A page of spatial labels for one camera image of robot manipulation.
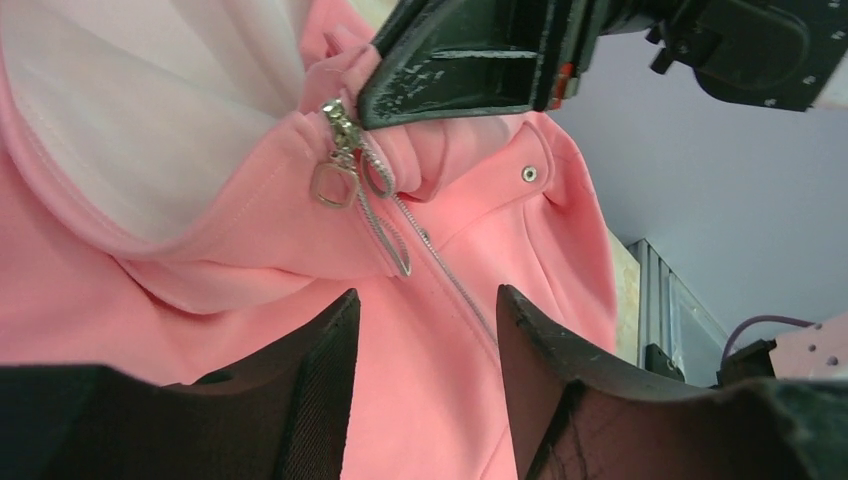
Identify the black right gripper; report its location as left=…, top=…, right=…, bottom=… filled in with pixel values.
left=582, top=0, right=847, bottom=112

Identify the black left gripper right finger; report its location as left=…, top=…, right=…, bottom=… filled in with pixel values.
left=496, top=285, right=847, bottom=479

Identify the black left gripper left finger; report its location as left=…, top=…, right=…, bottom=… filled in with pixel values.
left=1, top=290, right=360, bottom=479

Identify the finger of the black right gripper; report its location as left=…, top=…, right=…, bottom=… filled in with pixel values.
left=357, top=0, right=600, bottom=131

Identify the pink zip-up jacket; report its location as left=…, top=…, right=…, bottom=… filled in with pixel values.
left=1, top=1, right=617, bottom=479

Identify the aluminium frame rail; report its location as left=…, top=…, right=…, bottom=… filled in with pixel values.
left=628, top=239, right=728, bottom=387

